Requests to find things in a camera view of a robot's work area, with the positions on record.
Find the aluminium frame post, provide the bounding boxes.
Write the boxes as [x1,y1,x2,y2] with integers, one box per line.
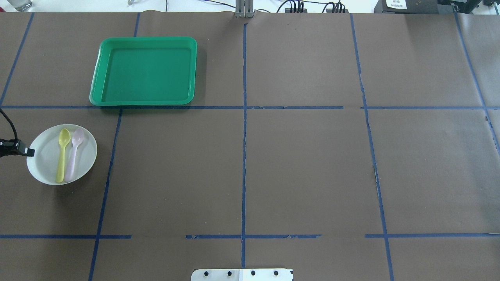
[235,0,255,18]

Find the near orange black connector block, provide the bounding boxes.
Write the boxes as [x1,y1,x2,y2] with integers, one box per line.
[322,0,349,14]

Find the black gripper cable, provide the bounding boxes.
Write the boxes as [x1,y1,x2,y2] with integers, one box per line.
[0,108,19,142]

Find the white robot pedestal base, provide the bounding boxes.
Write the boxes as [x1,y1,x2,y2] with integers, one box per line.
[191,268,294,281]

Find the pink plastic spoon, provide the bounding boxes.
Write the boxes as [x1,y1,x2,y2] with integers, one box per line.
[64,128,85,183]

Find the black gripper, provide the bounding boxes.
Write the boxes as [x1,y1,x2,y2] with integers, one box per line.
[0,139,35,158]

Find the yellow plastic spoon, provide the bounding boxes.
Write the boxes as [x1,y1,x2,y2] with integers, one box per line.
[55,128,70,183]

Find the black desktop computer box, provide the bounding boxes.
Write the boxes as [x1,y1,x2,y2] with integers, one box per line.
[373,0,454,14]

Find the far orange black connector block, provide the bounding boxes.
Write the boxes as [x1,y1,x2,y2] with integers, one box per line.
[276,0,307,14]

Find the white round plate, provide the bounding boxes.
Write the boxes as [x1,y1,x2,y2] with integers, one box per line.
[27,124,98,185]

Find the green plastic tray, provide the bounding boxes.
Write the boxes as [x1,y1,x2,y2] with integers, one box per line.
[89,37,198,107]

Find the orange black connector block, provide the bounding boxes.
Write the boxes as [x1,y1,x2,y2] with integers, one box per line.
[276,0,307,14]
[322,0,349,14]

